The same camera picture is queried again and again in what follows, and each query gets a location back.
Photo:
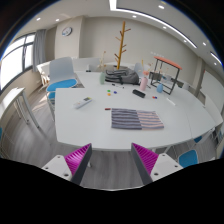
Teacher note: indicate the grey window curtain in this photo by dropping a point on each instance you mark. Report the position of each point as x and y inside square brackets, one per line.
[39, 48]

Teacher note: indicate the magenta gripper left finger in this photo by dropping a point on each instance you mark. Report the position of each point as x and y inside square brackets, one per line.
[77, 162]

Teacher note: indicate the white side table left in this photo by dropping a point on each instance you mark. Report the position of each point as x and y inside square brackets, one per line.
[17, 97]

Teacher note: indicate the light green bottle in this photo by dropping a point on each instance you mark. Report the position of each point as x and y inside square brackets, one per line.
[102, 78]

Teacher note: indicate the blue chair right front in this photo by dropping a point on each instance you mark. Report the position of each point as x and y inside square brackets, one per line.
[188, 158]

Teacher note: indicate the black frame orange-top shelf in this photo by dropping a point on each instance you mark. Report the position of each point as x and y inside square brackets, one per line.
[165, 74]

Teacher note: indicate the light blue cup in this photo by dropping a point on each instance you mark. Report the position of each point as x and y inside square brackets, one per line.
[160, 88]

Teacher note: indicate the white chair blue cushion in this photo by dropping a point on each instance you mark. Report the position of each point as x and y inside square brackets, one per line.
[61, 76]

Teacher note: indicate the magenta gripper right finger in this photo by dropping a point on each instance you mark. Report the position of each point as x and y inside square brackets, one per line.
[145, 161]

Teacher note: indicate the striped purple towel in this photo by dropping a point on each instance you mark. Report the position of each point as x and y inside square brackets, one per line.
[135, 119]

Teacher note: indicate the grey backpack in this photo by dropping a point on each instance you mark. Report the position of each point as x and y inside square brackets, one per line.
[126, 76]

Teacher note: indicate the pink water bottle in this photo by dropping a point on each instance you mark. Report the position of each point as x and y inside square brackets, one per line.
[144, 80]

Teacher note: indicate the black rectangular case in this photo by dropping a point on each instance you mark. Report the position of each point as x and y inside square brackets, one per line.
[138, 93]

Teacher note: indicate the round wall clock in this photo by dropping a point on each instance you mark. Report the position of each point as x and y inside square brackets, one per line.
[67, 31]

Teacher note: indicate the white marker pen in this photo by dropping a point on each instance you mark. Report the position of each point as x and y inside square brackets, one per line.
[171, 102]

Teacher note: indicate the wooden coat rack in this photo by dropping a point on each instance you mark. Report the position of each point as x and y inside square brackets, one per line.
[122, 45]

